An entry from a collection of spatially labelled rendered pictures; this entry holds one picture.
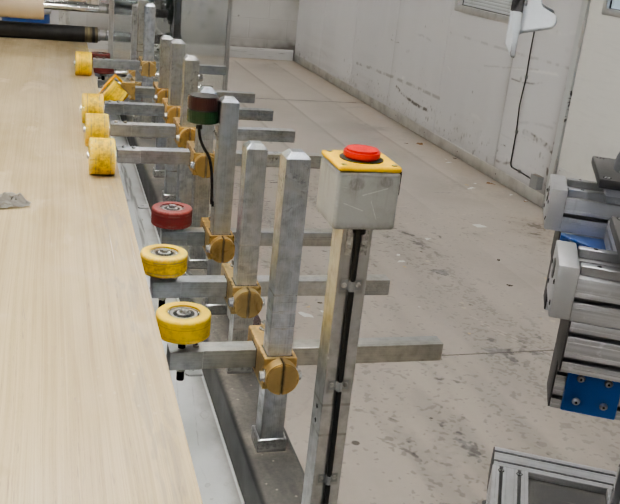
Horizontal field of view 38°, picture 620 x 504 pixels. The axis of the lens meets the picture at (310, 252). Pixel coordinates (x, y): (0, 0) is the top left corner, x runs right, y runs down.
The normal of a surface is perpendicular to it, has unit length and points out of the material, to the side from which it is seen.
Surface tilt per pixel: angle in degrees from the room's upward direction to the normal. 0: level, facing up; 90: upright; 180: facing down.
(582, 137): 90
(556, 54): 90
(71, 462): 0
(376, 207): 90
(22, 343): 0
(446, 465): 0
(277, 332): 90
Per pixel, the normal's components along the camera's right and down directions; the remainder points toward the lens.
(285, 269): 0.26, 0.35
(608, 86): -0.95, 0.00
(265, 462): 0.10, -0.94
